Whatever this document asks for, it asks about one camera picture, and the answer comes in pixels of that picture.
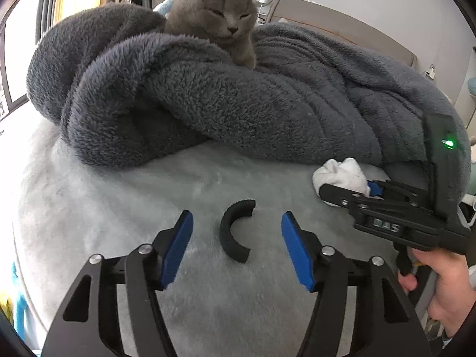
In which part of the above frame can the dark grey fleece blanket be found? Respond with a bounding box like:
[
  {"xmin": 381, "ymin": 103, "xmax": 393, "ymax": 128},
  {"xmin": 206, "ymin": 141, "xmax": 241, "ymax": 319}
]
[{"xmin": 26, "ymin": 3, "xmax": 471, "ymax": 197}]

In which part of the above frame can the person's right hand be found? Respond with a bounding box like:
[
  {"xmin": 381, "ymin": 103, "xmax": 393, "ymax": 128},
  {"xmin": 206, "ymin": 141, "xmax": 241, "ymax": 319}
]
[{"xmin": 411, "ymin": 248, "xmax": 475, "ymax": 338}]

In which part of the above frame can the window frame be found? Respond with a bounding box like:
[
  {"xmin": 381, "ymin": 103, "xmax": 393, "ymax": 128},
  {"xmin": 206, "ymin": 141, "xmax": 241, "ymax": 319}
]
[{"xmin": 1, "ymin": 0, "xmax": 56, "ymax": 118}]

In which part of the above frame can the black curved plastic piece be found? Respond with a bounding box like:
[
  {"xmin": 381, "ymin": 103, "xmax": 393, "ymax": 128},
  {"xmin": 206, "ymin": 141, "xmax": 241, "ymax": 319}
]
[{"xmin": 218, "ymin": 198, "xmax": 257, "ymax": 264}]

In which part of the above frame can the grey cat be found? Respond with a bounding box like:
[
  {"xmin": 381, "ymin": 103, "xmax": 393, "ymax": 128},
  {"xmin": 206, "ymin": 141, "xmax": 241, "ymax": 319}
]
[{"xmin": 165, "ymin": 0, "xmax": 257, "ymax": 69}]

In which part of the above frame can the brown bed headboard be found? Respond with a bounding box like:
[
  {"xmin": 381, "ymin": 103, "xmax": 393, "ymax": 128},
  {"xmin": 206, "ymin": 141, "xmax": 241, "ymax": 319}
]
[{"xmin": 265, "ymin": 0, "xmax": 417, "ymax": 68}]

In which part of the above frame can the small white tissue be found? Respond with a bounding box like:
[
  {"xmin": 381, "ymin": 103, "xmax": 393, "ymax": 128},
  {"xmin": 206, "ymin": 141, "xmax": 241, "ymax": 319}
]
[{"xmin": 312, "ymin": 157, "xmax": 370, "ymax": 197}]

